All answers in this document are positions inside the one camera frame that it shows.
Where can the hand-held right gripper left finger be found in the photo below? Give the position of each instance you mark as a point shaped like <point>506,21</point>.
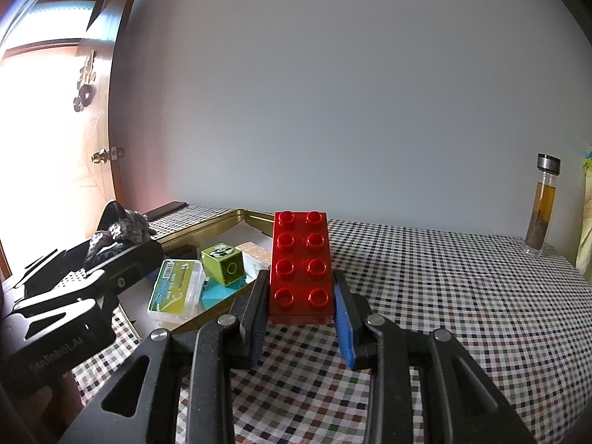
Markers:
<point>254,319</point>

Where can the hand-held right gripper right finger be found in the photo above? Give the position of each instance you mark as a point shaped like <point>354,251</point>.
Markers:
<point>344,328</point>

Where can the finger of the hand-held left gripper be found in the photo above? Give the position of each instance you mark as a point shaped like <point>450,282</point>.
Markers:
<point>69,259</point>
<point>125,268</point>

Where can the black grey speckled object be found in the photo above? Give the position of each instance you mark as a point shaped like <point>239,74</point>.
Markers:
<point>129,229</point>

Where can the teal box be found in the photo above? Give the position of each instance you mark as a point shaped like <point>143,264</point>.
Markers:
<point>217,293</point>

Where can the green white floss box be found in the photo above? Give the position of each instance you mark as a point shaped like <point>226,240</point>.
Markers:
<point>175,286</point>

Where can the green toy block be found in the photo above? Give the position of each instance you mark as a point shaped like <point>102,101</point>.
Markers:
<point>224,263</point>

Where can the red toy brick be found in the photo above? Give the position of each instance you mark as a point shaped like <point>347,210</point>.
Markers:
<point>300,259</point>

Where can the gold rectangular tin box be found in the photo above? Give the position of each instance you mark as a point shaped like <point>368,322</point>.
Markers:
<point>256,224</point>

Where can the person's left forearm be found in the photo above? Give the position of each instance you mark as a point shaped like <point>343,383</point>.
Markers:
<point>62,393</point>

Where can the dark smartphone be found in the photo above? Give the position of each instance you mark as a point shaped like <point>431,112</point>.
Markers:
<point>166,209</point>

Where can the checkered tablecloth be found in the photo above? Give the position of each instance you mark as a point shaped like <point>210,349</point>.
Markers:
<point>439,277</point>

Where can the brown wooden door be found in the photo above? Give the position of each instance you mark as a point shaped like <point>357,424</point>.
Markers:
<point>99,115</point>

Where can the hanging door ornament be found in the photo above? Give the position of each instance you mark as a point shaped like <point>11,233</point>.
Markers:
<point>84,88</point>

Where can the glass tea bottle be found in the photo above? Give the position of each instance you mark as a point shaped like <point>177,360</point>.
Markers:
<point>541,212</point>

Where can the green yellow printed cloth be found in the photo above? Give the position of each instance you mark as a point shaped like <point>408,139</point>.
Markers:
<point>586,240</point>

